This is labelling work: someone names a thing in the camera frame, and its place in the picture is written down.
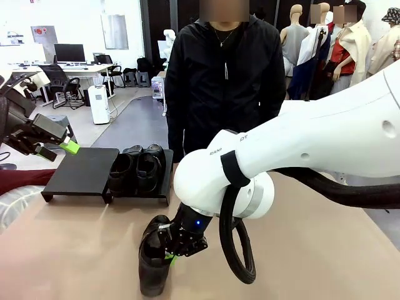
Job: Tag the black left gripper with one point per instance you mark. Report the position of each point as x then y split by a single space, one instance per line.
15 118

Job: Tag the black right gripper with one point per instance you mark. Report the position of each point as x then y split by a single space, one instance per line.
193 240

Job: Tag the black leather zip shoe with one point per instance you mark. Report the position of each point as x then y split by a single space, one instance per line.
153 268
150 172
120 175

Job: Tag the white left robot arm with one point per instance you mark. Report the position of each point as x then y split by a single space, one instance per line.
39 79

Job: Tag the right forearm in black sleeve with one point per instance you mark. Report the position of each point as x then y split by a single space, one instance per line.
176 134

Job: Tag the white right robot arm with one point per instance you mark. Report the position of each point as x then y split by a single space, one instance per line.
312 131

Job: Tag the black metal shoe stand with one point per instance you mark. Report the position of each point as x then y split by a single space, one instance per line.
84 172
137 199

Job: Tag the white figure on stand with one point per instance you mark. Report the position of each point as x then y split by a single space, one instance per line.
170 37

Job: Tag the grey plastic step stool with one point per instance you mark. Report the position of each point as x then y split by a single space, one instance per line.
61 118
143 80
130 80

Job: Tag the maroon cloth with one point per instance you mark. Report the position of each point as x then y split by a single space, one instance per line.
22 182

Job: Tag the white air purifier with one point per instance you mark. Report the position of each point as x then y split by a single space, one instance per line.
98 106

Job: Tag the black mesh office chair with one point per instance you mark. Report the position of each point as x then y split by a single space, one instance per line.
57 76
104 59

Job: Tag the white plastic sheet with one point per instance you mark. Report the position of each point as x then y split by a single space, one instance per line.
12 206

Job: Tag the long white office desk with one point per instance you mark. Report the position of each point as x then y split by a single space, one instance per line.
81 68

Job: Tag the black computer monitor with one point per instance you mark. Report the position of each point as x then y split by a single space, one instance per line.
69 53

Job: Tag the grey board with red sticker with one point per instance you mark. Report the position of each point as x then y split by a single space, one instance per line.
47 43

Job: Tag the clear plastic storage box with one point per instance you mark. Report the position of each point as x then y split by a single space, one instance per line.
157 87

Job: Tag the black backpack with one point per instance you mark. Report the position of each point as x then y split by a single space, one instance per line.
145 65

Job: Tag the person in black jacket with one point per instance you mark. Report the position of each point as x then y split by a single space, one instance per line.
225 93

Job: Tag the mannequin in white navy jacket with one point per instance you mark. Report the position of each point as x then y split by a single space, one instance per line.
309 53

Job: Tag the mannequin in grey tank top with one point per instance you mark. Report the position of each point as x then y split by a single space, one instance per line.
295 40

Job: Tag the black tripod pole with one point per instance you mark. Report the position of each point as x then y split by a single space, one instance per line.
317 50

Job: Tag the mannequin in cream coat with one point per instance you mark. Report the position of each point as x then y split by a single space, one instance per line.
359 47

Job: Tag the mannequin with bucket hat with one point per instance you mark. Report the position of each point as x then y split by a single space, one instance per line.
384 53

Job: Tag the mannequin in plaid and neon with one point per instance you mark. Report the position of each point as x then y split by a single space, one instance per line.
397 51

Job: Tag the grey wall panel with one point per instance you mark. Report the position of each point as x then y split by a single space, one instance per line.
115 31

